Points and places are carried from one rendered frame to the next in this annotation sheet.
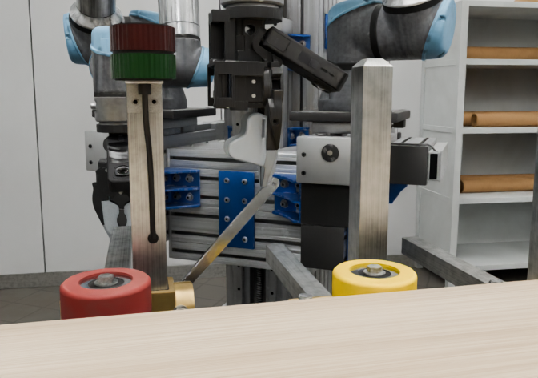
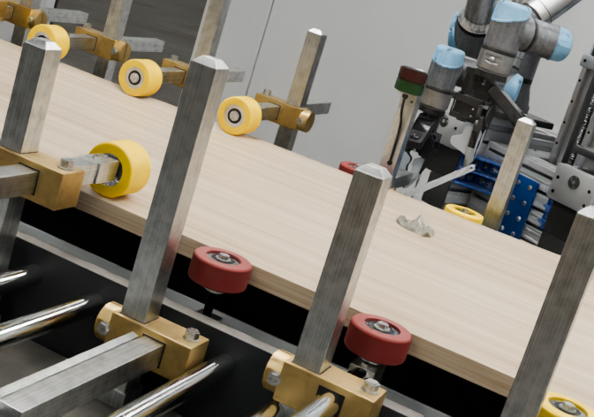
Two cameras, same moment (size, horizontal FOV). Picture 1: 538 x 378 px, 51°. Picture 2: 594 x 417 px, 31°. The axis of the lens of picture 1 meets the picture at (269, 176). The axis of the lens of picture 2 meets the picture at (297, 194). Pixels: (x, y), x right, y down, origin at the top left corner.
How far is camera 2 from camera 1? 175 cm
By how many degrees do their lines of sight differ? 32
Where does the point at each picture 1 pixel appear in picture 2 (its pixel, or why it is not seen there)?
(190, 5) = not seen: hidden behind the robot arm
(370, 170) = (504, 174)
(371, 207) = (498, 193)
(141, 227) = (386, 155)
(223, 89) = (457, 107)
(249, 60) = (477, 97)
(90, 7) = (471, 15)
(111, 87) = (432, 84)
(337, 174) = (572, 200)
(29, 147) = not seen: hidden behind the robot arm
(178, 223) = (475, 202)
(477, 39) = not seen: outside the picture
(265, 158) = (466, 150)
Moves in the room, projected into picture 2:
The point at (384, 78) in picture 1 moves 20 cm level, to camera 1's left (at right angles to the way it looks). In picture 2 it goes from (527, 130) to (444, 99)
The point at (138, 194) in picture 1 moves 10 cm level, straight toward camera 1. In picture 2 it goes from (391, 140) to (376, 143)
